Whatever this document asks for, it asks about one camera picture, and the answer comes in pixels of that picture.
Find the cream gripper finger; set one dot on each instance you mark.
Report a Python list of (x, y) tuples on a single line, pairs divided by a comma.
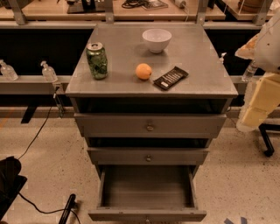
[(261, 98)]

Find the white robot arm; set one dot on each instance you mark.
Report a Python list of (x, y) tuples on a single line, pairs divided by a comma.
[(264, 47)]

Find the grey drawer cabinet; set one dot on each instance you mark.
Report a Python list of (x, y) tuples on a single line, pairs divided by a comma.
[(207, 90)]

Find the grey open bottom drawer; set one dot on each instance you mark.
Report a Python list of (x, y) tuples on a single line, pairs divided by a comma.
[(147, 193)]

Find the grey middle drawer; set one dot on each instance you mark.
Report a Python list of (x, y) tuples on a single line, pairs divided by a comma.
[(147, 156)]

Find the grey top drawer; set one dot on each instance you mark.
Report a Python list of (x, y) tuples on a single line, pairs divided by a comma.
[(149, 125)]

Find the clear water bottle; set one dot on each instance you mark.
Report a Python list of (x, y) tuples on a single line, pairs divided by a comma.
[(249, 72)]

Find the black chair base leg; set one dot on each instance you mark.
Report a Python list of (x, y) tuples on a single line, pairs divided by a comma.
[(264, 128)]

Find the small white pump bottle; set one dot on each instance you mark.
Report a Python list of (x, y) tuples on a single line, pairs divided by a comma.
[(222, 57)]

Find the white bowl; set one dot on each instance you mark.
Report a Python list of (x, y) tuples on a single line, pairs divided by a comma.
[(156, 40)]

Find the orange fruit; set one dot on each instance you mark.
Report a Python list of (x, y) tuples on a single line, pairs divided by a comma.
[(143, 71)]

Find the green soda can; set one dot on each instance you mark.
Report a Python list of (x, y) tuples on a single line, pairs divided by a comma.
[(97, 60)]

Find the clear pump bottle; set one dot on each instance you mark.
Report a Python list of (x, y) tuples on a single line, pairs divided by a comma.
[(8, 71), (48, 72)]

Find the black bar on floor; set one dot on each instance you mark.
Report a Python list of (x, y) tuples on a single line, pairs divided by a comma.
[(68, 208)]

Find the clear pump bottle far left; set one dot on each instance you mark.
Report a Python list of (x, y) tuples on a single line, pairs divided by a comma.
[(8, 71)]

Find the wooden back workbench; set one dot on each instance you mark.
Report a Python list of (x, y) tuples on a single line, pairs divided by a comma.
[(57, 11)]

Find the black object lower left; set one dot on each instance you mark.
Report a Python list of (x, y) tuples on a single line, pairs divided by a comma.
[(11, 183)]

